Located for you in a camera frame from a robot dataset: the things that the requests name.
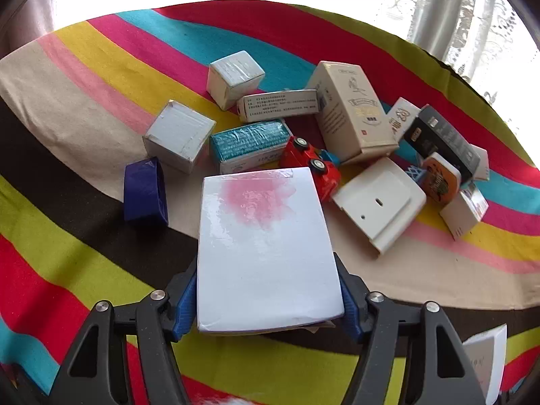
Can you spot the grey taped cube box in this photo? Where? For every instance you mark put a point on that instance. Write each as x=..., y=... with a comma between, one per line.
x=179, y=130

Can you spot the striped colourful cloth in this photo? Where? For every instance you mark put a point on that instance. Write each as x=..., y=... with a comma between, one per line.
x=84, y=228

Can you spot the white lace curtain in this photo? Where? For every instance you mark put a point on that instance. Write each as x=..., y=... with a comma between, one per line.
x=443, y=8

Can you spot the white box with butterfly print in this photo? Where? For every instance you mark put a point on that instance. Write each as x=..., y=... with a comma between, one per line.
x=400, y=120

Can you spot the large white box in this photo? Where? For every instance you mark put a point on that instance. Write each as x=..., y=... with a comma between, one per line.
x=261, y=261

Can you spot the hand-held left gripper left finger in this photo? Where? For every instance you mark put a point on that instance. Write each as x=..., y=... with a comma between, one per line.
x=185, y=303

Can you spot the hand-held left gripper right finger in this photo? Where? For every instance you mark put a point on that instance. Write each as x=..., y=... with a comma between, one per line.
x=350, y=303

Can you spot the red toy car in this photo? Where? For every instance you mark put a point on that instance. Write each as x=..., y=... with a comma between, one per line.
x=327, y=181

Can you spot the white cube box cream sides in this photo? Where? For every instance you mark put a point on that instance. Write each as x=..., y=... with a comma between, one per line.
x=234, y=74

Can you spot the white plastic wall hook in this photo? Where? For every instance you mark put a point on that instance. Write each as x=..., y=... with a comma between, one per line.
x=379, y=206

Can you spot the blue plastic lattice piece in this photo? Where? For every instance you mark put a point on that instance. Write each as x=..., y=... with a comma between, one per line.
x=415, y=174

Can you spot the black box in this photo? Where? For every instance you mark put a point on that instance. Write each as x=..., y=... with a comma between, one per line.
x=443, y=139

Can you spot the teal wrapped box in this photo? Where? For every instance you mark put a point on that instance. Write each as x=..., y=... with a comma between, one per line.
x=249, y=139

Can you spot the long white medicine box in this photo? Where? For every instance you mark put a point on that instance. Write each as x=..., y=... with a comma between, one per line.
x=278, y=105

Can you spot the white paper box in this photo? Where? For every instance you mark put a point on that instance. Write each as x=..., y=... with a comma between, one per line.
x=485, y=363

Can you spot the orange rounded tin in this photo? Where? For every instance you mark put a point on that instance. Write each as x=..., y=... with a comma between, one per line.
x=441, y=179

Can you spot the white medicine box blue label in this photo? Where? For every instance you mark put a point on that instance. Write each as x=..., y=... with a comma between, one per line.
x=462, y=215

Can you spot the tall beige box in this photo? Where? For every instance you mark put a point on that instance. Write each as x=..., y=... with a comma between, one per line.
x=350, y=109

